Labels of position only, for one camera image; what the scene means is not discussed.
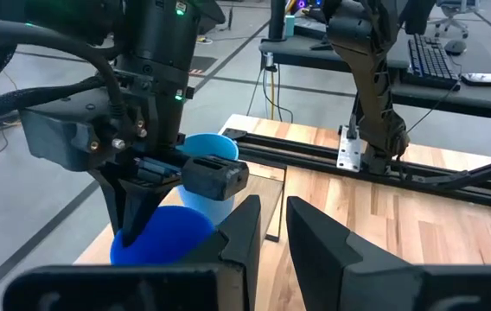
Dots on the black backlit keyboard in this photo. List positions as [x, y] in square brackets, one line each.
[429, 60]

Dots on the small teal box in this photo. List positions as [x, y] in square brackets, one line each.
[289, 26]

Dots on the dark grey desk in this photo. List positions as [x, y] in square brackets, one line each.
[466, 97]

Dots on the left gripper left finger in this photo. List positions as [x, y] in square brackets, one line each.
[245, 242]

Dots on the black monitor pole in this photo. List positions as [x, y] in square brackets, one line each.
[277, 19]

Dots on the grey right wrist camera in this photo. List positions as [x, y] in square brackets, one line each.
[68, 129]

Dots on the grey office chair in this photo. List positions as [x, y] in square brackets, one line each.
[455, 13]

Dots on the dark blue plastic mug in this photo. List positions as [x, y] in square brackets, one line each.
[167, 237]

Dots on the black smartphone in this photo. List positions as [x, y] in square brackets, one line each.
[489, 79]

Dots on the black aluminium table frame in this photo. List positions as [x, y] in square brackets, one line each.
[444, 185]

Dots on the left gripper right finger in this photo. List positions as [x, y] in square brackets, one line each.
[319, 259]

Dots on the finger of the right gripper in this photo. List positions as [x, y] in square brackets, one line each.
[105, 194]
[139, 211]

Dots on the silver mounting bracket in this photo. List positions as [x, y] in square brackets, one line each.
[349, 149]

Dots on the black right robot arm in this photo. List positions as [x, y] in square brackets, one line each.
[159, 39]

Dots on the light blue plastic cup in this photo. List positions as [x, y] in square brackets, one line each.
[211, 147]

